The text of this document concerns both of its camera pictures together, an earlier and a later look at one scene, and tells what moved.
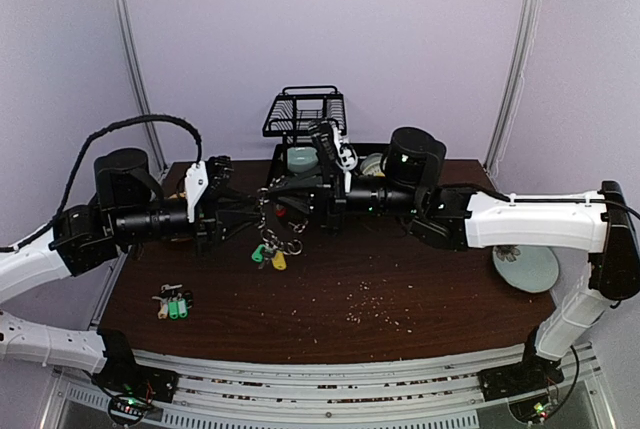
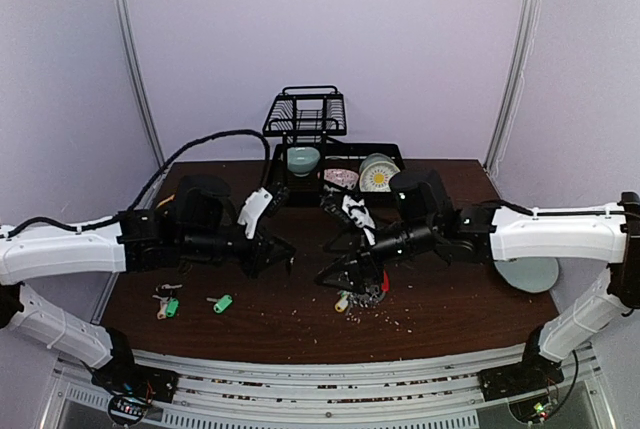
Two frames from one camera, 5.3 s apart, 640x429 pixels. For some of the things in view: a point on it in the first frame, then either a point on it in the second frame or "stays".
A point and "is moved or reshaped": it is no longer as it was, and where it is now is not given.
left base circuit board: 128,408 stays
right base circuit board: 534,410 stays
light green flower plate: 531,268 stays
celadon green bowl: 302,159 stays
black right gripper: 333,200 to 364,263
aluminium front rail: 223,393 stays
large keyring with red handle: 271,246 is moved or reshaped
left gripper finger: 237,205 to 281,251
